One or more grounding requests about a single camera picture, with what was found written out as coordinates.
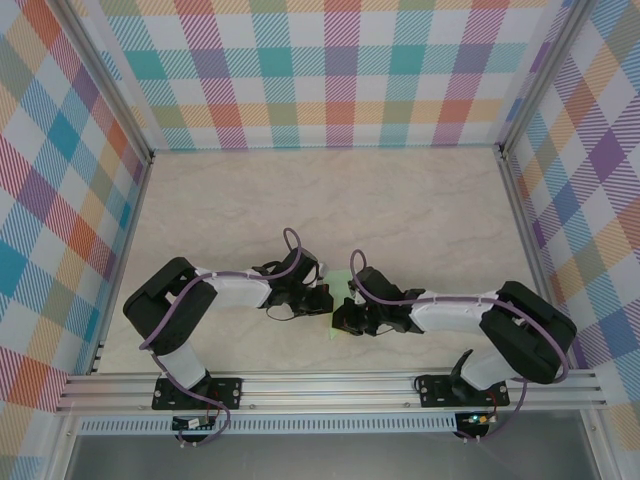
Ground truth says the aluminium frame post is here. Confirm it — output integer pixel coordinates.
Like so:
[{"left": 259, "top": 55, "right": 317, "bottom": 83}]
[
  {"left": 48, "top": 0, "right": 156, "bottom": 166},
  {"left": 498, "top": 0, "right": 601, "bottom": 161}
]

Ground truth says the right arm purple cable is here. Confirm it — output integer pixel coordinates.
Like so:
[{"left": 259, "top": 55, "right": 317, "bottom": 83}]
[{"left": 348, "top": 248, "right": 570, "bottom": 444}]

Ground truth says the aluminium table side rail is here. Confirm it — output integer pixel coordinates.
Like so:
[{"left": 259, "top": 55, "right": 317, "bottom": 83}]
[
  {"left": 87, "top": 149, "right": 156, "bottom": 376},
  {"left": 497, "top": 144, "right": 574, "bottom": 371}
]

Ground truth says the small black circuit board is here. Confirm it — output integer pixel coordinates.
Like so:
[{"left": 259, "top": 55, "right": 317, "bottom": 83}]
[{"left": 171, "top": 416, "right": 220, "bottom": 432}]

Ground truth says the long aluminium mounting rail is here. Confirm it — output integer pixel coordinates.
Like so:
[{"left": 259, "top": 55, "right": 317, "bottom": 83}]
[{"left": 54, "top": 368, "right": 610, "bottom": 415}]

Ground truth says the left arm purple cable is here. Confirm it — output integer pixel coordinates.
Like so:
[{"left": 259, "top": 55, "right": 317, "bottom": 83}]
[{"left": 138, "top": 227, "right": 306, "bottom": 448}]

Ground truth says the slotted grey cable duct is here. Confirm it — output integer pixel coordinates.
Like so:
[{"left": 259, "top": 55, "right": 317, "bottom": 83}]
[{"left": 78, "top": 413, "right": 459, "bottom": 435}]

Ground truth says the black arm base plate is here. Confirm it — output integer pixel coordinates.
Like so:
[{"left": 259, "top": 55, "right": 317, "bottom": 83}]
[
  {"left": 151, "top": 377, "right": 245, "bottom": 412},
  {"left": 417, "top": 374, "right": 511, "bottom": 409}
]

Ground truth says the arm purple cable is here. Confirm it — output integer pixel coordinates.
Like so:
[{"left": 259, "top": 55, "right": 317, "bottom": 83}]
[
  {"left": 348, "top": 248, "right": 570, "bottom": 444},
  {"left": 138, "top": 227, "right": 306, "bottom": 448}
]

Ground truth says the grey metal panel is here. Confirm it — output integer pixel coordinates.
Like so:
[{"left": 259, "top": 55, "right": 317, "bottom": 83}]
[{"left": 64, "top": 432, "right": 601, "bottom": 480}]

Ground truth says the light green paper sheet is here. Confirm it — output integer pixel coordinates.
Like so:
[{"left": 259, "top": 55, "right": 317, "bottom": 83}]
[{"left": 325, "top": 268, "right": 355, "bottom": 342}]

